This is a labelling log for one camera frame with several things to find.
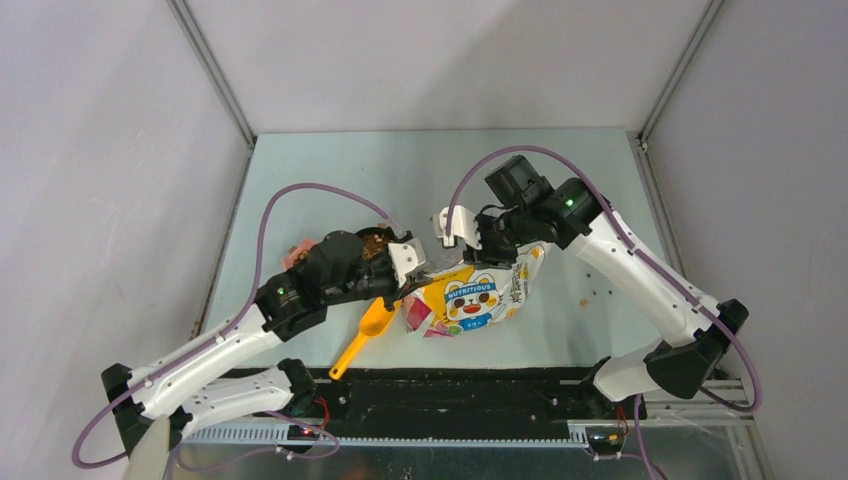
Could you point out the aluminium frame rail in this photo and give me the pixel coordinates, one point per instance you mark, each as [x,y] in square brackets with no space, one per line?
[663,410]

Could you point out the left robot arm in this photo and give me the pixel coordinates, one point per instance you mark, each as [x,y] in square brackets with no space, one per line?
[192,387]

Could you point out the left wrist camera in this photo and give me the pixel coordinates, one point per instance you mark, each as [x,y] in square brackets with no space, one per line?
[409,249]

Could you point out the pink cat bowl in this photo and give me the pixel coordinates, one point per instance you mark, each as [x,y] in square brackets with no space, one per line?
[297,253]

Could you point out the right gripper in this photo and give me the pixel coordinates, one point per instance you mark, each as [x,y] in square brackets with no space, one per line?
[487,254]

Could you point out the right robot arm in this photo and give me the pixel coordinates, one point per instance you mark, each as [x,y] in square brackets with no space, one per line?
[695,328]

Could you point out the yellow plastic scoop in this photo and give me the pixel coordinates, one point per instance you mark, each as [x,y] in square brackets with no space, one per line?
[374,322]

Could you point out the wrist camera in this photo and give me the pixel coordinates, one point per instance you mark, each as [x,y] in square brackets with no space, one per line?
[409,249]
[455,224]

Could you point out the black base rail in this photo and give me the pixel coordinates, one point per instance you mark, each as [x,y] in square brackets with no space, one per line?
[524,404]

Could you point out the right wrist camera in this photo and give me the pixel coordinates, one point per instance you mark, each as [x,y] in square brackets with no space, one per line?
[455,224]

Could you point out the black pet bowl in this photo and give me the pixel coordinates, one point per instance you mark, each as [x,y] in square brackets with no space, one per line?
[387,231]

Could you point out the kibble in black bowl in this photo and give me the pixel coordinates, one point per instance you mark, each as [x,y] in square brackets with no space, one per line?
[373,246]

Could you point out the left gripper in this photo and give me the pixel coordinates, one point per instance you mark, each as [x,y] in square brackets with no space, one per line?
[412,283]

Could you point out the cat food bag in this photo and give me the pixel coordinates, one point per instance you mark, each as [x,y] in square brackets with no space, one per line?
[466,298]

